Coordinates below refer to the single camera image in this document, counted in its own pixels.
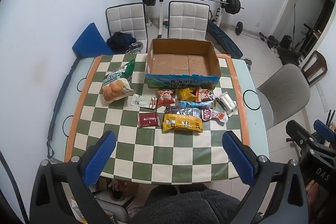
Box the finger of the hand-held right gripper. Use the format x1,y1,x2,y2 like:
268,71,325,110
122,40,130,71
313,119,336,141
285,120,320,151

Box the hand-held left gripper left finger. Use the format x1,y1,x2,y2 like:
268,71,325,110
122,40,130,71
30,131,117,224

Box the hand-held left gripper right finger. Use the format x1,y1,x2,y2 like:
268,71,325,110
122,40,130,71
222,131,308,224

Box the red white pouch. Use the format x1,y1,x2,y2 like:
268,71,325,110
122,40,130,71
201,108,229,123

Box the white snack packet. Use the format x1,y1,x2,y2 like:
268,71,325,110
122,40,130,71
216,92,238,117

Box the dark red packet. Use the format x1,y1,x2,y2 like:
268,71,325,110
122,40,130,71
137,112,160,128

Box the silver foil packet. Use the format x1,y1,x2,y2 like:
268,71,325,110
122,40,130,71
131,93,158,109

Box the large yellow snack packet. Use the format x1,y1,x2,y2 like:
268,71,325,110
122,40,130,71
161,113,204,133

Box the potato chips bag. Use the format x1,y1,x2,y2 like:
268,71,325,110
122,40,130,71
102,59,135,102

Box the red white cartoon packet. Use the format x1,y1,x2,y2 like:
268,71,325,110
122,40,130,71
197,87,216,103

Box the light blue snack packet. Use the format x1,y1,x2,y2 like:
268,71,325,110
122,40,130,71
179,100,214,109

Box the black snack packet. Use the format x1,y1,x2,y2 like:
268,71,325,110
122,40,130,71
165,106,202,117

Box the small yellow snack packet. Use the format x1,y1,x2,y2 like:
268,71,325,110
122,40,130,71
178,87,199,103

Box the red cartoon snack packet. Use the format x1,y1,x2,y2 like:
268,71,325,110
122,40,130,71
157,89,176,107

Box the cardboard box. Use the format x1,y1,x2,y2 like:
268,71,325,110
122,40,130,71
145,38,221,90

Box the grey chair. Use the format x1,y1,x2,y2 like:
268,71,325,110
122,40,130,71
256,64,311,132

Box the green white checkered tablecloth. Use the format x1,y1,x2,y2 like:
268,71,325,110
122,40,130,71
64,54,250,185

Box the brown wooden chair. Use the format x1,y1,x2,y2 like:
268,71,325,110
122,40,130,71
301,50,328,85

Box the dark fleece clothing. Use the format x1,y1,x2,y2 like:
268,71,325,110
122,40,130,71
131,183,243,224

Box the black exercise equipment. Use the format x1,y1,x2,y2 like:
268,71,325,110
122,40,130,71
278,24,323,67

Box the black dumbbells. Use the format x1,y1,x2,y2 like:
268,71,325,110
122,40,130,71
259,32,280,47

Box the blue wedge cushion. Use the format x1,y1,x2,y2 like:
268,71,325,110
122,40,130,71
72,23,114,58

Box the dark cloth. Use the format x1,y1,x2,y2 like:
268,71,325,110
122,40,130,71
106,32,137,52

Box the black blue weight bench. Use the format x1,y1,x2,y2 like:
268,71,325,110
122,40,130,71
206,20,243,59

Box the white quilted chair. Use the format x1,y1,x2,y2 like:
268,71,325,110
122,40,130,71
105,3,148,52
167,1,210,41

